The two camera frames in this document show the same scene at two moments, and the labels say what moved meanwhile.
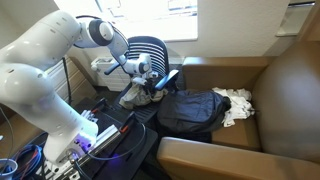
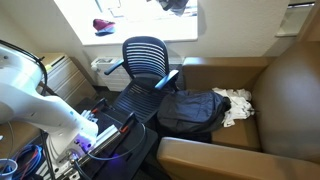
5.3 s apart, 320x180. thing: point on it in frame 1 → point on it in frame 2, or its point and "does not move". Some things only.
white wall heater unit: x=116 y=80 does not move
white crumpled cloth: x=241 y=105 does not move
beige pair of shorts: x=136 y=97 → x=177 y=6
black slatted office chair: x=149 y=57 does not move
